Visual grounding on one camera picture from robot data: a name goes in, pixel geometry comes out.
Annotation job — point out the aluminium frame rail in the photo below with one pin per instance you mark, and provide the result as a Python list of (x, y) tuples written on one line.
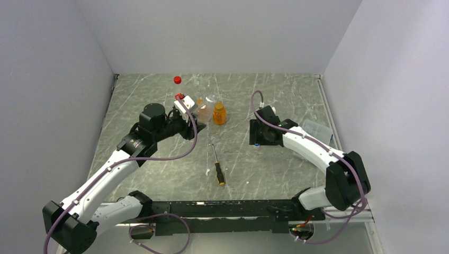
[(350, 215)]

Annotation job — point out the orange juice bottle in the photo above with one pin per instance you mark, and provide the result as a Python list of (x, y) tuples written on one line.
[(219, 117), (201, 107)]

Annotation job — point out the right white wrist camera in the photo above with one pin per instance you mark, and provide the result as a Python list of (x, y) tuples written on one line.
[(262, 105)]

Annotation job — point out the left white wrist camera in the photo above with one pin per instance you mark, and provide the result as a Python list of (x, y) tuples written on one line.
[(185, 105)]

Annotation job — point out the red bottle cap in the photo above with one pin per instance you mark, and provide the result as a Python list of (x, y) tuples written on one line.
[(177, 79)]

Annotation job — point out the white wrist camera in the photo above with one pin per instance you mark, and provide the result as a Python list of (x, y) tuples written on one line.
[(262, 105), (185, 105)]

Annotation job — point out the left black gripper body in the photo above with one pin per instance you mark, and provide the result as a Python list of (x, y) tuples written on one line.
[(181, 126)]

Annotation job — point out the black yellow screwdriver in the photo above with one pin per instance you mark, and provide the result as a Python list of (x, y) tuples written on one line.
[(219, 174)]

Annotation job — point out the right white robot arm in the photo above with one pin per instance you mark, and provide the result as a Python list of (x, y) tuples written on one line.
[(346, 180)]

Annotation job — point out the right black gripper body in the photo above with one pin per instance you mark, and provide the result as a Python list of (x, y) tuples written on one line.
[(264, 139)]

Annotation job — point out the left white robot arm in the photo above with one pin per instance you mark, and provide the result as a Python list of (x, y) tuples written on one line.
[(76, 221)]

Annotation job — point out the clear plastic box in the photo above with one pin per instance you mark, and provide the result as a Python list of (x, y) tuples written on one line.
[(318, 131)]

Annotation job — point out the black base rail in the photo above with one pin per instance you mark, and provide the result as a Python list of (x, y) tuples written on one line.
[(224, 214)]

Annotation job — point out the clear red-label bottle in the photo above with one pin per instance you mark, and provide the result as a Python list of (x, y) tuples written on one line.
[(179, 90)]

